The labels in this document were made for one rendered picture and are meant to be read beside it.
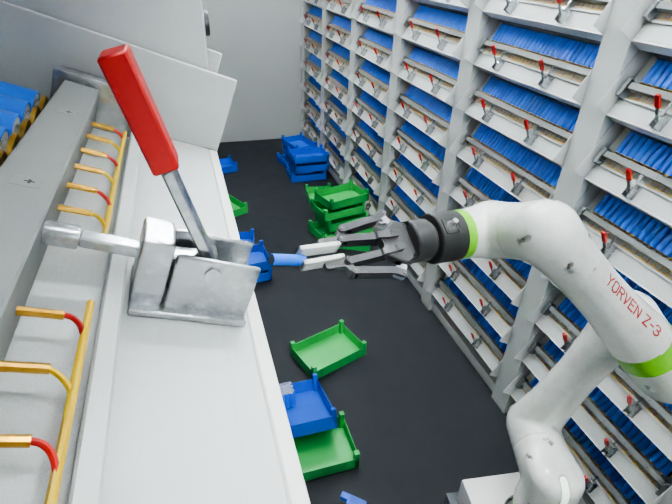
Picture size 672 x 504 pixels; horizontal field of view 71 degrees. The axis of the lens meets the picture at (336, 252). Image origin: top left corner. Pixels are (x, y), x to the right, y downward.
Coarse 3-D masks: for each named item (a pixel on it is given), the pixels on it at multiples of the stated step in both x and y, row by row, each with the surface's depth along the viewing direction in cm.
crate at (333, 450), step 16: (320, 432) 187; (336, 432) 187; (304, 448) 181; (320, 448) 181; (336, 448) 181; (352, 448) 179; (304, 464) 175; (320, 464) 175; (336, 464) 170; (352, 464) 173; (304, 480) 169
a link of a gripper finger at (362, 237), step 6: (348, 234) 78; (354, 234) 78; (360, 234) 79; (366, 234) 79; (372, 234) 79; (378, 234) 79; (384, 234) 79; (390, 234) 80; (396, 234) 80; (342, 240) 77; (348, 240) 77; (354, 240) 78; (360, 240) 78; (366, 240) 79; (372, 240) 79; (378, 240) 80; (342, 246) 79; (348, 246) 80; (354, 246) 80
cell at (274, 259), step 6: (270, 258) 72; (276, 258) 71; (282, 258) 72; (288, 258) 73; (294, 258) 74; (300, 258) 74; (306, 258) 75; (270, 264) 72; (276, 264) 72; (282, 264) 72; (288, 264) 73; (294, 264) 74; (300, 264) 75
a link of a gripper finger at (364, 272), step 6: (354, 270) 75; (360, 270) 76; (366, 270) 76; (372, 270) 76; (378, 270) 77; (384, 270) 77; (390, 270) 77; (396, 270) 78; (402, 270) 78; (348, 276) 77; (360, 276) 77; (366, 276) 77; (372, 276) 77; (378, 276) 78; (384, 276) 78; (390, 276) 78; (402, 276) 78
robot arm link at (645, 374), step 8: (664, 352) 82; (616, 360) 89; (648, 360) 83; (656, 360) 83; (664, 360) 83; (624, 368) 89; (632, 368) 86; (640, 368) 85; (648, 368) 84; (656, 368) 84; (664, 368) 84; (632, 376) 89; (640, 376) 87; (648, 376) 86; (656, 376) 85; (664, 376) 85; (640, 384) 89; (648, 384) 87; (656, 384) 86; (664, 384) 86; (648, 392) 90; (656, 392) 88; (664, 392) 87; (664, 400) 89
